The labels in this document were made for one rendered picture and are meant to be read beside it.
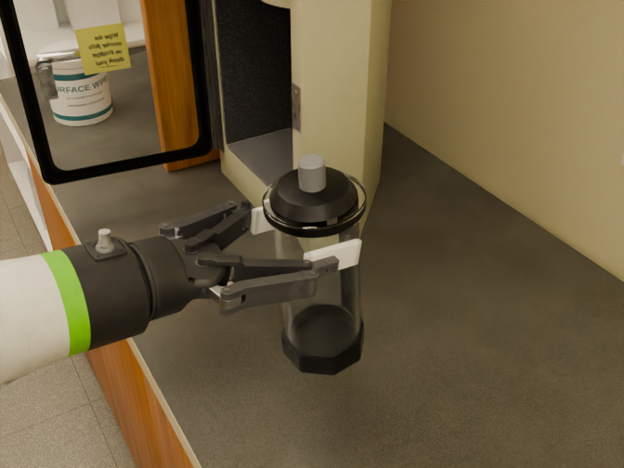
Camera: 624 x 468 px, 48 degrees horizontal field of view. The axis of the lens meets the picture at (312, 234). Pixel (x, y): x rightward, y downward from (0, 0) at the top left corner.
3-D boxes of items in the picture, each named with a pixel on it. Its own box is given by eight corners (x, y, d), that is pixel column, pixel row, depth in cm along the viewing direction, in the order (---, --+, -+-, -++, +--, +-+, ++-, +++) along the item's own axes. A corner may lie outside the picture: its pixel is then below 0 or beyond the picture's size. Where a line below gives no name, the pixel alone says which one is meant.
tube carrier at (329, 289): (332, 295, 91) (325, 156, 78) (385, 344, 84) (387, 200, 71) (263, 332, 86) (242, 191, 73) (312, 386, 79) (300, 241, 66)
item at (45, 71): (58, 99, 112) (51, 65, 108) (45, 101, 111) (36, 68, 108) (58, 95, 113) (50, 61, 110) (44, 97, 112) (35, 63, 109)
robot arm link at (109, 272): (57, 320, 66) (93, 380, 60) (46, 214, 60) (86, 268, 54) (117, 303, 69) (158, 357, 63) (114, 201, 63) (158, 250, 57)
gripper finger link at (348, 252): (303, 253, 68) (307, 256, 68) (357, 237, 72) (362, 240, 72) (300, 277, 70) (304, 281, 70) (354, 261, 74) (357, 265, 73)
